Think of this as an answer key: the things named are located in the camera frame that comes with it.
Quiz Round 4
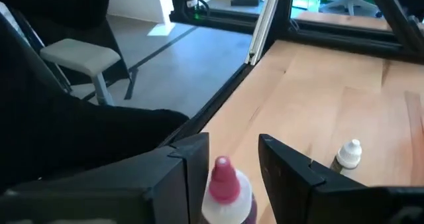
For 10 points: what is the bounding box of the small grass green bottle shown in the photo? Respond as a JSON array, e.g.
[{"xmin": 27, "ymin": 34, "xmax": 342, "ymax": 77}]
[{"xmin": 330, "ymin": 139, "xmax": 362, "ymax": 174}]

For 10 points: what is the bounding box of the pink food colouring bottle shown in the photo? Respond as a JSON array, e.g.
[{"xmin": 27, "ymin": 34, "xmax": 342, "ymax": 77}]
[{"xmin": 200, "ymin": 156, "xmax": 258, "ymax": 224}]

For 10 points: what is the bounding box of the silver aluminium post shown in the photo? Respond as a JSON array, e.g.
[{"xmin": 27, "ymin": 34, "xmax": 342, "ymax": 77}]
[{"xmin": 245, "ymin": 0, "xmax": 282, "ymax": 66}]

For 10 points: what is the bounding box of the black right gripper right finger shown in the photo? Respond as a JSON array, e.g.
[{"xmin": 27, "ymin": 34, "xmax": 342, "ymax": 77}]
[{"xmin": 258, "ymin": 133, "xmax": 424, "ymax": 224}]

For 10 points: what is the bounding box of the black office chair grey armrest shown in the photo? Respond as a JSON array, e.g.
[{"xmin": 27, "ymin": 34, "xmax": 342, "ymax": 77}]
[{"xmin": 0, "ymin": 0, "xmax": 190, "ymax": 198}]

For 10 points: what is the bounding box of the neighbouring wooden table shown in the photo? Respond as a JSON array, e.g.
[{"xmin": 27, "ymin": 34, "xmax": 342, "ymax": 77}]
[{"xmin": 296, "ymin": 11, "xmax": 394, "ymax": 32}]

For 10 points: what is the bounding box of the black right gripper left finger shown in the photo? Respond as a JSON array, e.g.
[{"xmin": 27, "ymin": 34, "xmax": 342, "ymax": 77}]
[{"xmin": 0, "ymin": 133, "xmax": 210, "ymax": 224}]

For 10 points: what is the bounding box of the black aluminium table frame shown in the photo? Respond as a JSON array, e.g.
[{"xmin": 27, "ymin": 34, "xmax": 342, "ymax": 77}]
[{"xmin": 158, "ymin": 0, "xmax": 424, "ymax": 148}]

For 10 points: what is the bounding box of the black control box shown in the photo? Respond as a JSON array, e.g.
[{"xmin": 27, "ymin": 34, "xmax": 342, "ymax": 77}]
[{"xmin": 170, "ymin": 0, "xmax": 211, "ymax": 21}]

